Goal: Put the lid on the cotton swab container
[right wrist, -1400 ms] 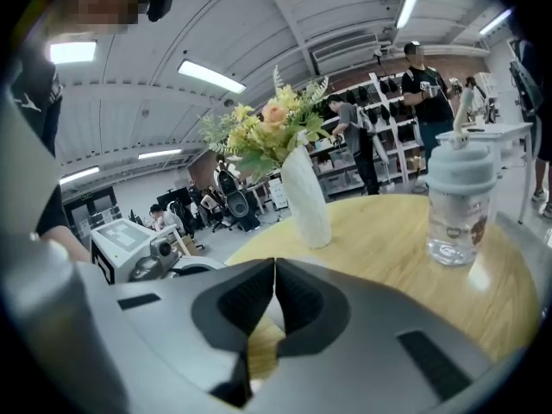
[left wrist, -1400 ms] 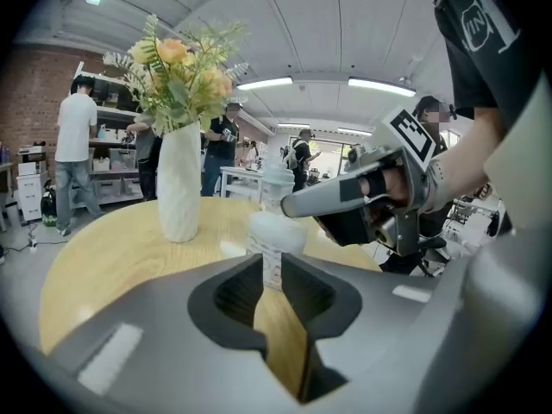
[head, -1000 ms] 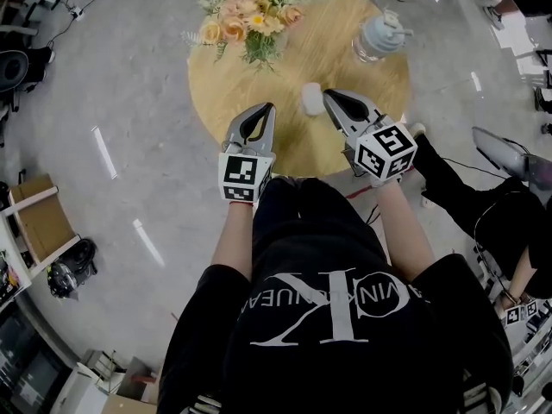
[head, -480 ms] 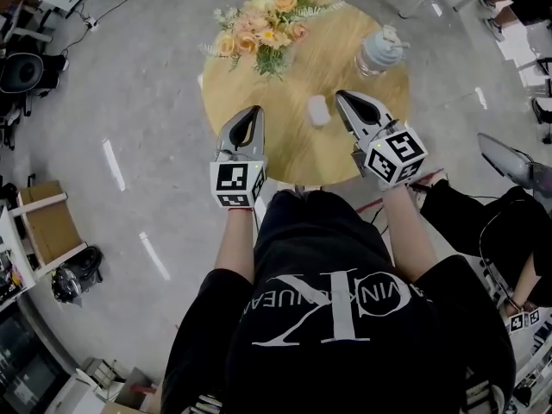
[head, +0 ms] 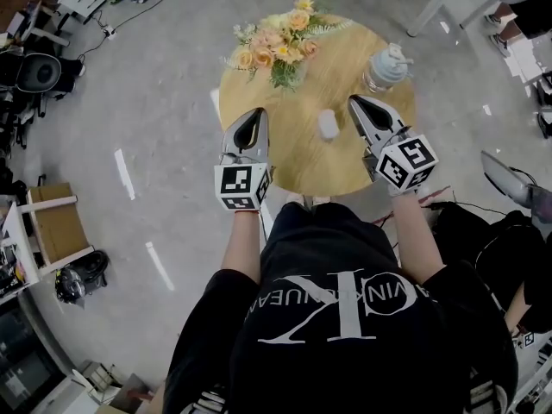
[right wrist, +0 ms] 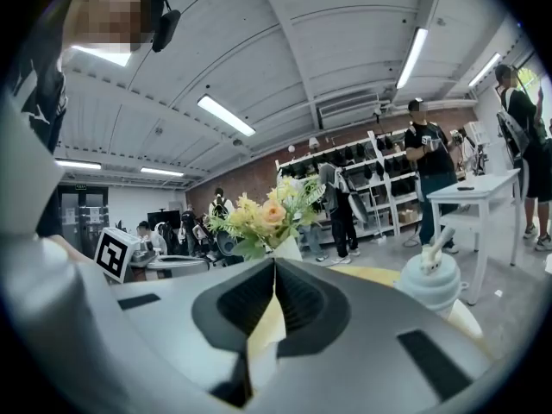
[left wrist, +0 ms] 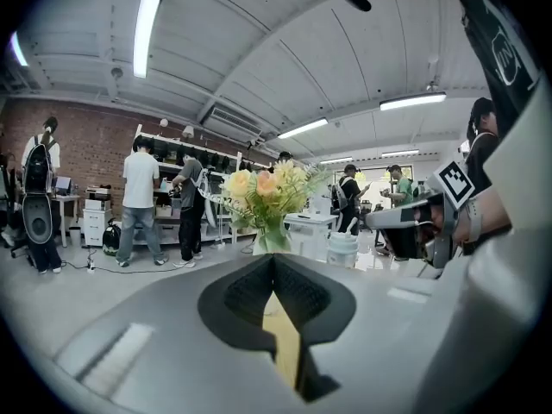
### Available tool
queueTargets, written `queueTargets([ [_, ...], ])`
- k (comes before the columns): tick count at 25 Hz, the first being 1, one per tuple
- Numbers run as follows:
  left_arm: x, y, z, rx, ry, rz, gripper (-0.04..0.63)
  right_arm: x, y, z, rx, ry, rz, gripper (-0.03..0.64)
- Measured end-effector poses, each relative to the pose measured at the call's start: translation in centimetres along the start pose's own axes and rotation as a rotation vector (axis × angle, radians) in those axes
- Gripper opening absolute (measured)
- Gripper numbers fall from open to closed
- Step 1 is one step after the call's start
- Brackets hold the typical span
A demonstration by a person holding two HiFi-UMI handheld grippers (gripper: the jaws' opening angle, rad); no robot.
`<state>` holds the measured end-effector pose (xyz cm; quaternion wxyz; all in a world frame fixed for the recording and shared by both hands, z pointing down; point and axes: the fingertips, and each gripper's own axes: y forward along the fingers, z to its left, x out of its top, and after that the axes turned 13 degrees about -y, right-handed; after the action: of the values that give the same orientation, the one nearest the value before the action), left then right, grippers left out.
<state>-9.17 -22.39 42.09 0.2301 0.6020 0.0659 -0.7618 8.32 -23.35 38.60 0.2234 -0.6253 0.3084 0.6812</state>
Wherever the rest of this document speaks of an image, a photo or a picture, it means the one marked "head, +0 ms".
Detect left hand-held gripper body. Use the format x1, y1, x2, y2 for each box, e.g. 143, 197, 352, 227
213, 151, 274, 212

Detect glass jar with blue lid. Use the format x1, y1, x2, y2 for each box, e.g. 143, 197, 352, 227
361, 42, 415, 94

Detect white storage box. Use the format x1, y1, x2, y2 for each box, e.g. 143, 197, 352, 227
42, 359, 122, 414

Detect round wooden table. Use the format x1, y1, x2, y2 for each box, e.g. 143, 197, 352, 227
218, 12, 417, 198

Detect person's black trousers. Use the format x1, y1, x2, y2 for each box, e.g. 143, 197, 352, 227
264, 202, 401, 278

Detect brown cardboard box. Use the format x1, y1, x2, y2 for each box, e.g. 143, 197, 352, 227
27, 182, 92, 265

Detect person's left forearm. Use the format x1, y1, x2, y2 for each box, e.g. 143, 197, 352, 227
220, 209, 262, 285

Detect white striped shoulder strap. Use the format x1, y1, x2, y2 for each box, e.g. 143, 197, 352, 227
467, 379, 511, 414
188, 387, 229, 414

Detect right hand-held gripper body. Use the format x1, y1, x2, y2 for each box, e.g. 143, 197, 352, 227
362, 129, 440, 191

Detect black monitor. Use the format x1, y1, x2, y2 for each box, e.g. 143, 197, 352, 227
0, 303, 66, 414

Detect black bag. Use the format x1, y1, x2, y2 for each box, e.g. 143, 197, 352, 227
54, 249, 110, 305

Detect vase of orange flowers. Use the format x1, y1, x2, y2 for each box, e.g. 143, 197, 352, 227
219, 0, 355, 92

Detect person's black printed t-shirt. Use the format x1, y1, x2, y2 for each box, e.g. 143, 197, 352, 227
163, 256, 518, 414

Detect white cluttered desk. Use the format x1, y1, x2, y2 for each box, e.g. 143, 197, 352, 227
0, 193, 97, 298

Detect grey-backed office chair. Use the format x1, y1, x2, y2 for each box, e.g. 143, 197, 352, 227
16, 53, 77, 118

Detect person's right forearm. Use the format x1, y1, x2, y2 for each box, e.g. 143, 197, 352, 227
387, 184, 446, 283

